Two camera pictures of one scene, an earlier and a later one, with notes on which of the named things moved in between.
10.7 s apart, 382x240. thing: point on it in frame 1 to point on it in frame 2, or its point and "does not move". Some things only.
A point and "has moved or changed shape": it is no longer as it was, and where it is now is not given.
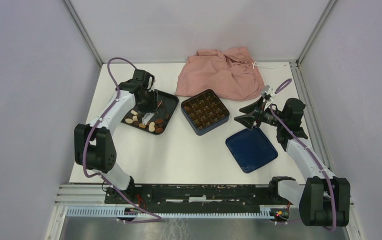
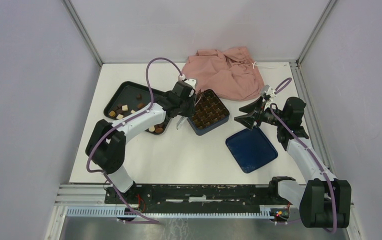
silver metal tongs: [147, 117] has moved or changed shape
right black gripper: [247, 120] does not move
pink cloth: [230, 73] does not move
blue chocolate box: [205, 111] does not move
